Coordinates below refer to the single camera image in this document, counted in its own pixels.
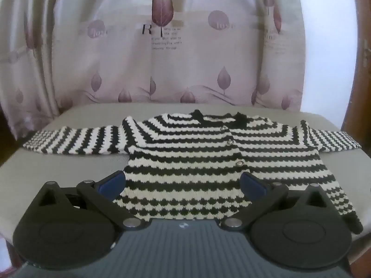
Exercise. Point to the pink leaf print curtain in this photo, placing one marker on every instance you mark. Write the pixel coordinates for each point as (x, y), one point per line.
(174, 78)

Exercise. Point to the brown wooden chair frame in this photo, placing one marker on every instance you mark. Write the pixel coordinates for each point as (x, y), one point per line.
(361, 63)

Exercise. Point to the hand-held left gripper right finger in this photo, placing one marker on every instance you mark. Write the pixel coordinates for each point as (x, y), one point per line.
(253, 186)

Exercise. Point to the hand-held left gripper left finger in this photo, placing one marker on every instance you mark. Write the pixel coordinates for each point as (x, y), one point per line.
(111, 186)

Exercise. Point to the beige woven seat cushion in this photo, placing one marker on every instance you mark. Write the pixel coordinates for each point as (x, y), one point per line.
(72, 165)

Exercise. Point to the black and white striped sweater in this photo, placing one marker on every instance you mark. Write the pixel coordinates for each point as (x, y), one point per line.
(188, 162)

